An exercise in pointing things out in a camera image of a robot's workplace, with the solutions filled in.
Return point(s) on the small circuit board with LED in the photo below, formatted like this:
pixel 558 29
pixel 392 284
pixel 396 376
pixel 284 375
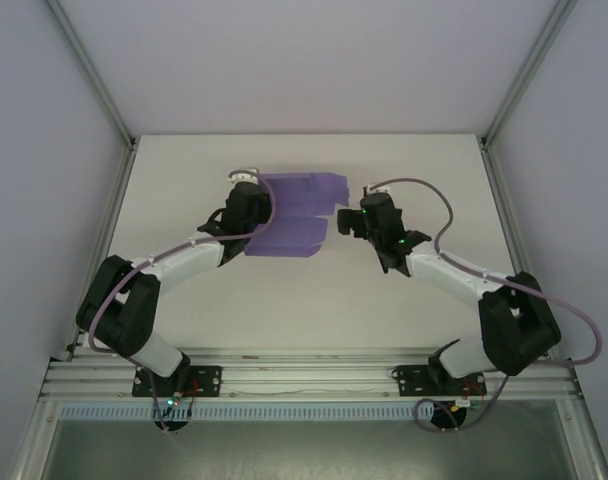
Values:
pixel 466 403
pixel 173 400

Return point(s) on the grey metal sheet panel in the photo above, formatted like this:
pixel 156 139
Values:
pixel 304 450

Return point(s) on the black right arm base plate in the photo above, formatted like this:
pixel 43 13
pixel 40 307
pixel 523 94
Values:
pixel 409 380

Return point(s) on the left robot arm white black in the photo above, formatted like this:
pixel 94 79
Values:
pixel 129 320

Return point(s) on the aluminium table side rail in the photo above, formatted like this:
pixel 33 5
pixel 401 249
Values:
pixel 501 200
pixel 116 200

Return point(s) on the aluminium upright frame post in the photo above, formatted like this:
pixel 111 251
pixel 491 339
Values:
pixel 95 70
pixel 524 70

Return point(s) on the purple cloth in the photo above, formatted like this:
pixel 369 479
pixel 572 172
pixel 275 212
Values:
pixel 299 235

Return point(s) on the aluminium lower frame beam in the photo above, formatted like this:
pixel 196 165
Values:
pixel 584 440
pixel 34 440

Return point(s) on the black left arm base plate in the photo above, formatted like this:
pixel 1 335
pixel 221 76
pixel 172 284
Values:
pixel 209 380

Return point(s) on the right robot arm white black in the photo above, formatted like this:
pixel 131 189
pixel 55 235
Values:
pixel 519 335

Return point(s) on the aluminium mounting rail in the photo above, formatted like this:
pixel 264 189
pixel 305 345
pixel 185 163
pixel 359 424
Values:
pixel 304 372

